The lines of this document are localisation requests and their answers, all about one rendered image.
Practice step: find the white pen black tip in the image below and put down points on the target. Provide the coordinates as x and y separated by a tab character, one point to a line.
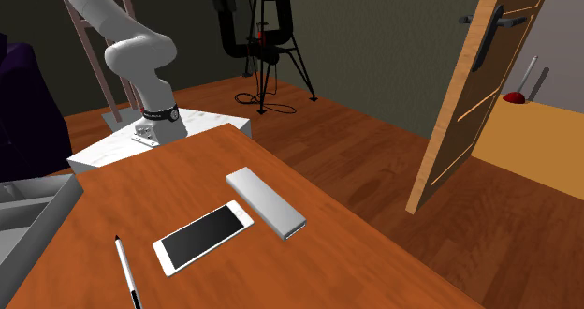
127	271

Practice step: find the grey open shelf unit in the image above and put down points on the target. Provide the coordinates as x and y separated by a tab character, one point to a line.
27	216

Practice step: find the dark purple armchair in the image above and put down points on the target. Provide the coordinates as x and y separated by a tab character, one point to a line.
27	111

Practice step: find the white marble robot stand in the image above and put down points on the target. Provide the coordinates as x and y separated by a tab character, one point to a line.
109	148

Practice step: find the black tripod with black tube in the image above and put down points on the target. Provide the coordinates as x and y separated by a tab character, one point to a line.
269	38

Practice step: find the pink wooden ladder frame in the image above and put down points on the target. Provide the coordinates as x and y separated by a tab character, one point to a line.
98	66

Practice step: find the silver flat rectangular box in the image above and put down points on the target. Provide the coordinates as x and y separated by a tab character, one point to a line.
267	203

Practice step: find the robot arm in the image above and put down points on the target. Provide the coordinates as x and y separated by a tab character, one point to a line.
141	57

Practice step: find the white smartphone black screen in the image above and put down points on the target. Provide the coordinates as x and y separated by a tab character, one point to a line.
204	237

